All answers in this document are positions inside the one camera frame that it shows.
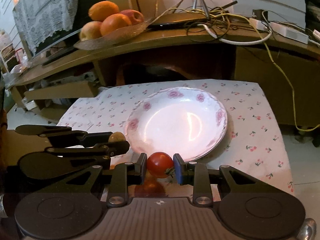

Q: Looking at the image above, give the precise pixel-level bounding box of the white power strip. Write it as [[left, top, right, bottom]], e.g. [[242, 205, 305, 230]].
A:
[[249, 18, 309, 44]]

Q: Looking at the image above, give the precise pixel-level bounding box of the white lace cover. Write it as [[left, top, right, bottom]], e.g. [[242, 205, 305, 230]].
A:
[[12, 0, 78, 54]]

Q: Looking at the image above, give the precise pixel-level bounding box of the flat screen television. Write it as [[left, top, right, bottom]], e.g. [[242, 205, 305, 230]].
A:
[[18, 0, 103, 59]]

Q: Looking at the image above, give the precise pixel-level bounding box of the cardboard box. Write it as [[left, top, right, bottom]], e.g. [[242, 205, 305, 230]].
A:
[[24, 81, 99, 100]]

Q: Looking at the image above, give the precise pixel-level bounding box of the white floral plate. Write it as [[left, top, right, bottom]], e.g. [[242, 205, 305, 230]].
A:
[[125, 87, 228, 161]]

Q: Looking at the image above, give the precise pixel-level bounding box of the orange in tray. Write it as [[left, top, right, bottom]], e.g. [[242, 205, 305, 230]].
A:
[[88, 1, 120, 22], [100, 13, 132, 36]]

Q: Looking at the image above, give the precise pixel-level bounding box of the cherry print tablecloth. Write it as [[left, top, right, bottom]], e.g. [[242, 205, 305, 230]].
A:
[[59, 79, 294, 194]]

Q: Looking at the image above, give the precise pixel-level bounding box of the yellow network cable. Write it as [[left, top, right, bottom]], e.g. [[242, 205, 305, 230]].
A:
[[150, 6, 320, 132]]

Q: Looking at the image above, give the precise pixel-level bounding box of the glass fruit tray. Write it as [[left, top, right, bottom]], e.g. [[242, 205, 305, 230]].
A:
[[73, 18, 154, 50]]

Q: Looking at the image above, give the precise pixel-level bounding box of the small brown round fruit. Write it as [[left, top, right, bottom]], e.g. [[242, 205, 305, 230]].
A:
[[108, 132, 126, 143]]

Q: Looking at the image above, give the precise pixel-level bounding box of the yellow apple in tray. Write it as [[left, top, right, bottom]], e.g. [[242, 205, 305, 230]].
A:
[[79, 21, 102, 41]]

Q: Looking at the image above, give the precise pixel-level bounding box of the white thick cable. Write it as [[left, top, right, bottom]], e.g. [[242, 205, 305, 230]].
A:
[[196, 23, 273, 46]]

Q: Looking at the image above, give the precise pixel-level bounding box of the large red tomato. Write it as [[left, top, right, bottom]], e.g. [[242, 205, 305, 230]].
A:
[[146, 152, 174, 178]]

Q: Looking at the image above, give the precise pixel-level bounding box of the wooden tv stand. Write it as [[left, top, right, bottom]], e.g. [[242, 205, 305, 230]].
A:
[[10, 22, 319, 127]]

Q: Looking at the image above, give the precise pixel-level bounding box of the red apple in tray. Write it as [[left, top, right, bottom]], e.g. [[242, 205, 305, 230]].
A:
[[120, 9, 145, 25]]

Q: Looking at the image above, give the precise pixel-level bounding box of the black router with antennas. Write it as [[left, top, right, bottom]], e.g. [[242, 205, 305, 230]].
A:
[[149, 0, 238, 29]]

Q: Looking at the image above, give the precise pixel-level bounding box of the front orange in tray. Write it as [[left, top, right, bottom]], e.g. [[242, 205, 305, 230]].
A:
[[100, 13, 132, 36]]

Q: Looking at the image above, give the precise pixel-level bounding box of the top orange in tray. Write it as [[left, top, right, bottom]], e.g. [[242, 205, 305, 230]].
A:
[[88, 1, 120, 22]]

